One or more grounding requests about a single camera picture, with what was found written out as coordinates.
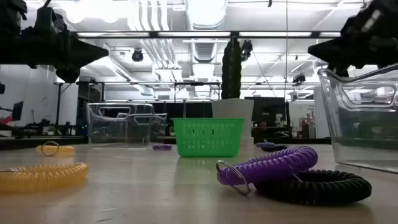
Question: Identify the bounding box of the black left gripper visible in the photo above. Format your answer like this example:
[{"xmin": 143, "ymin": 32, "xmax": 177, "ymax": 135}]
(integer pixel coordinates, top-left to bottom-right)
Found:
[{"xmin": 0, "ymin": 26, "xmax": 110, "ymax": 84}]

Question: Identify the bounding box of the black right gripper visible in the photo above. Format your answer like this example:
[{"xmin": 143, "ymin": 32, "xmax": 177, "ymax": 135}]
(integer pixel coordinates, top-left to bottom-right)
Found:
[{"xmin": 307, "ymin": 0, "xmax": 398, "ymax": 78}]

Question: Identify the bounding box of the yellow spring keychain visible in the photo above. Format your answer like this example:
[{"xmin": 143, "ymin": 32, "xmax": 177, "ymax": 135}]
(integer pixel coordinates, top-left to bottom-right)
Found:
[
  {"xmin": 0, "ymin": 161, "xmax": 90, "ymax": 194},
  {"xmin": 34, "ymin": 140, "xmax": 76, "ymax": 157}
]

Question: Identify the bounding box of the black spring keychain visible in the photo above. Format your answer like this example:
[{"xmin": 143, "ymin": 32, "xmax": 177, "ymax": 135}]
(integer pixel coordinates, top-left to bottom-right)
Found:
[
  {"xmin": 254, "ymin": 168, "xmax": 373, "ymax": 207},
  {"xmin": 261, "ymin": 144, "xmax": 289, "ymax": 153}
]

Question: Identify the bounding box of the black ceiling spotlight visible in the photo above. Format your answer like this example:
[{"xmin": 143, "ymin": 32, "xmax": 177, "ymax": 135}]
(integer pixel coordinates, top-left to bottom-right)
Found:
[
  {"xmin": 292, "ymin": 72, "xmax": 307, "ymax": 86},
  {"xmin": 131, "ymin": 49, "xmax": 145, "ymax": 63}
]

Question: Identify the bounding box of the clear plastic bin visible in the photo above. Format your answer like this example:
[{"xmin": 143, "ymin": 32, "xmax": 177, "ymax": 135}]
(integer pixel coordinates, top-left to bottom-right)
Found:
[
  {"xmin": 86, "ymin": 102, "xmax": 169, "ymax": 147},
  {"xmin": 317, "ymin": 62, "xmax": 398, "ymax": 174}
]

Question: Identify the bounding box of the black monitor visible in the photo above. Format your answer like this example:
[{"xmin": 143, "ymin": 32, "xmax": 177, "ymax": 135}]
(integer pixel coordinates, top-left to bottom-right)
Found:
[
  {"xmin": 11, "ymin": 100, "xmax": 25, "ymax": 122},
  {"xmin": 244, "ymin": 96, "xmax": 287, "ymax": 123}
]

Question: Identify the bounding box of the green cactus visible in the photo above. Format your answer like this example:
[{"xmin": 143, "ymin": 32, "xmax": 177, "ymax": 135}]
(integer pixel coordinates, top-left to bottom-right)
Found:
[{"xmin": 221, "ymin": 36, "xmax": 243, "ymax": 100}]

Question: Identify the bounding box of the white hexagonal pot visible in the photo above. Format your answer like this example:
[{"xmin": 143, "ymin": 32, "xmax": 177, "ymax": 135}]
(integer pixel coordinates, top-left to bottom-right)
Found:
[{"xmin": 211, "ymin": 98, "xmax": 255, "ymax": 147}]

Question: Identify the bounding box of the overhead light bar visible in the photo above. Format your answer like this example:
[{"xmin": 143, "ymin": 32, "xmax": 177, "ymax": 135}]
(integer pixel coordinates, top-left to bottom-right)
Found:
[{"xmin": 70, "ymin": 30, "xmax": 343, "ymax": 40}]

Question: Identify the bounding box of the green plastic basket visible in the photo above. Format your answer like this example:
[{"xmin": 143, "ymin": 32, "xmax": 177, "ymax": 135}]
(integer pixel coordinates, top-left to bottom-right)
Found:
[{"xmin": 172, "ymin": 117, "xmax": 244, "ymax": 158}]

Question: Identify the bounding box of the black metal workbench frame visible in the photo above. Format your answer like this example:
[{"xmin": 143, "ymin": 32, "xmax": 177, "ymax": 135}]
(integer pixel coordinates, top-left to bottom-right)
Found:
[{"xmin": 54, "ymin": 81, "xmax": 222, "ymax": 138}]

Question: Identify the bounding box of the thin black hanging cable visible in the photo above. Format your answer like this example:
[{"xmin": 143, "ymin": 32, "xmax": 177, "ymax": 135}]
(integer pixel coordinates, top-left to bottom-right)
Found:
[{"xmin": 284, "ymin": 0, "xmax": 289, "ymax": 100}]

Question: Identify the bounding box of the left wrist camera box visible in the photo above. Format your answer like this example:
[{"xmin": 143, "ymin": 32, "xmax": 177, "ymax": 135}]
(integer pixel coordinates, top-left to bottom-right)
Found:
[{"xmin": 33, "ymin": 5, "xmax": 68, "ymax": 35}]

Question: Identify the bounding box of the black overhead camera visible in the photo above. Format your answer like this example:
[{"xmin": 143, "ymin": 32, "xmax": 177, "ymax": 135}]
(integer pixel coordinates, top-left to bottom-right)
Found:
[{"xmin": 241, "ymin": 39, "xmax": 254, "ymax": 62}]

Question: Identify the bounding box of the black metal table frame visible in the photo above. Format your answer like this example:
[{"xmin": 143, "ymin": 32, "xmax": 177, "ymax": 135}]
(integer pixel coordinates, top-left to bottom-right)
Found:
[{"xmin": 0, "ymin": 135, "xmax": 332, "ymax": 151}]

